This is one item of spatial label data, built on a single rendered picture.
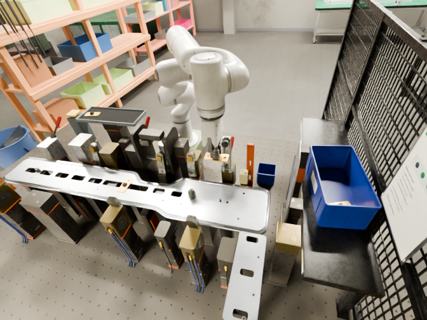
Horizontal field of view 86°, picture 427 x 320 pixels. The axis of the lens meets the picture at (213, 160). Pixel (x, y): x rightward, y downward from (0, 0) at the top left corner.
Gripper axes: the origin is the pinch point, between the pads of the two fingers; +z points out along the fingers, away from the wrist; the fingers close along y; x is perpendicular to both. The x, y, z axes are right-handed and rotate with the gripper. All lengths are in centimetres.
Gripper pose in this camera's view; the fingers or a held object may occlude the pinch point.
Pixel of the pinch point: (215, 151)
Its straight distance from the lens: 79.3
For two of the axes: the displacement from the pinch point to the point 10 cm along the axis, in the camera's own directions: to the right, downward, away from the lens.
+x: 9.6, 1.1, -2.4
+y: -2.6, 6.7, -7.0
